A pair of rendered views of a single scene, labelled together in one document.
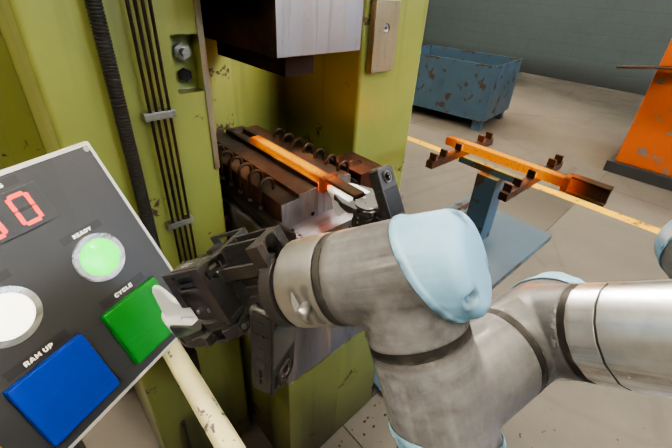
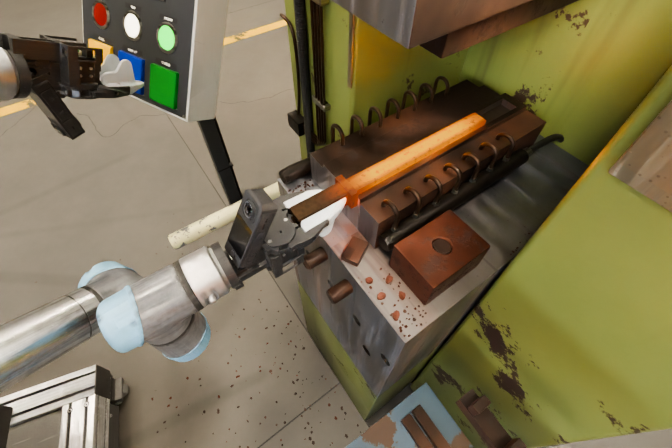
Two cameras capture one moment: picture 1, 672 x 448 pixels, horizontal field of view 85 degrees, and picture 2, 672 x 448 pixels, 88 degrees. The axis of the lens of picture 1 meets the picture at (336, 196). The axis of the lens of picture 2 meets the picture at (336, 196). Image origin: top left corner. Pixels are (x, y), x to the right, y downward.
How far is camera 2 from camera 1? 0.84 m
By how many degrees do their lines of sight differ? 72
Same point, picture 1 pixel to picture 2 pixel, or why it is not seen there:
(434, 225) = not seen: outside the picture
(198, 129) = (342, 35)
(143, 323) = (159, 85)
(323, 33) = not seen: outside the picture
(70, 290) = (151, 39)
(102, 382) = not seen: hidden behind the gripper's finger
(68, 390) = not seen: hidden behind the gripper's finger
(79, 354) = (136, 65)
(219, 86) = (557, 38)
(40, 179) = not seen: outside the picture
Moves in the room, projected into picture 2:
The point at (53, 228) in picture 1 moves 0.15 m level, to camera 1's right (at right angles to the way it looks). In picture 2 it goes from (161, 5) to (119, 45)
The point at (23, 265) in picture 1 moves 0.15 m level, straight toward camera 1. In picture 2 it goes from (145, 11) to (64, 35)
